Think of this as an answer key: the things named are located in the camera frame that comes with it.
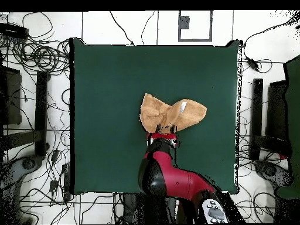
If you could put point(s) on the black upright stand bar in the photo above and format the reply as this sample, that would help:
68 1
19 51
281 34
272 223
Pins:
256 117
41 112

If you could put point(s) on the dark green tablecloth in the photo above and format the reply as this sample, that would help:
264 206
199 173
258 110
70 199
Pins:
105 93

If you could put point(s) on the grey square floor frame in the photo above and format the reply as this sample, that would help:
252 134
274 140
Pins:
184 23

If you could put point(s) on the grey wheeled base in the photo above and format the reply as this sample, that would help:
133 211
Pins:
271 171
28 164

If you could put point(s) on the green covered table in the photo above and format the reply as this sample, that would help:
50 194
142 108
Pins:
293 117

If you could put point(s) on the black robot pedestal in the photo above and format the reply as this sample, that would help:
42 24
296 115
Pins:
133 208

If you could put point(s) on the black power strip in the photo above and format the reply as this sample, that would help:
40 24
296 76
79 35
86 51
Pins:
13 30

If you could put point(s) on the dark brown box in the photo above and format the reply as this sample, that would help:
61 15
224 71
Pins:
276 107

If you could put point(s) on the black power adapter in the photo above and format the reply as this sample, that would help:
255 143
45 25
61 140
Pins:
253 63

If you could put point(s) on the black box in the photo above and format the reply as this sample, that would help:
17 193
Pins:
10 93

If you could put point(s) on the tan terry towel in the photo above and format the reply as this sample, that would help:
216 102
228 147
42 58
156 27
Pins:
152 112

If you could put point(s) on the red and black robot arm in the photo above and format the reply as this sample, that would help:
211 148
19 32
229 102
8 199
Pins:
173 175

